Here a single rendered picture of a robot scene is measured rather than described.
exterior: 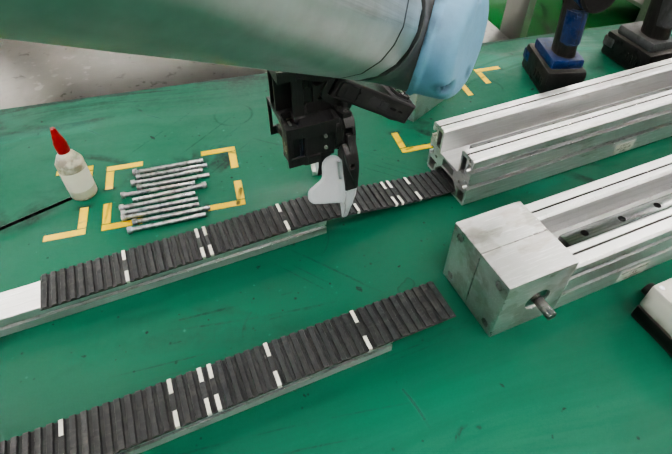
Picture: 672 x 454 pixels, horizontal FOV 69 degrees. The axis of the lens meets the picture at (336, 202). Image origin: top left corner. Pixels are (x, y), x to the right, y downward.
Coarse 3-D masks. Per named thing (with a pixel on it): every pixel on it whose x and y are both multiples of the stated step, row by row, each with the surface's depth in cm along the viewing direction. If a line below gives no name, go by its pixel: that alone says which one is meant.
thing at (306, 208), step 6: (300, 198) 67; (306, 198) 67; (300, 204) 66; (306, 204) 66; (300, 210) 65; (306, 210) 65; (312, 210) 65; (306, 216) 64; (312, 216) 65; (318, 216) 65; (306, 222) 64; (312, 222) 64; (318, 222) 64
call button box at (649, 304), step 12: (648, 288) 58; (660, 288) 53; (648, 300) 55; (660, 300) 53; (636, 312) 57; (648, 312) 55; (660, 312) 54; (648, 324) 56; (660, 324) 54; (660, 336) 55
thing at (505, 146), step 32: (544, 96) 76; (576, 96) 76; (608, 96) 80; (640, 96) 81; (448, 128) 70; (480, 128) 72; (512, 128) 75; (544, 128) 70; (576, 128) 70; (608, 128) 74; (640, 128) 76; (448, 160) 71; (480, 160) 65; (512, 160) 68; (544, 160) 71; (576, 160) 75; (480, 192) 70
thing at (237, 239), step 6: (228, 222) 64; (234, 222) 64; (228, 228) 63; (234, 228) 63; (240, 228) 63; (228, 234) 63; (234, 234) 63; (240, 234) 62; (234, 240) 62; (240, 240) 62; (246, 240) 62; (234, 246) 61; (240, 246) 61
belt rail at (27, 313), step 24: (264, 240) 63; (288, 240) 65; (192, 264) 60; (216, 264) 62; (24, 288) 57; (120, 288) 58; (144, 288) 60; (0, 312) 55; (24, 312) 55; (48, 312) 57; (72, 312) 58; (0, 336) 56
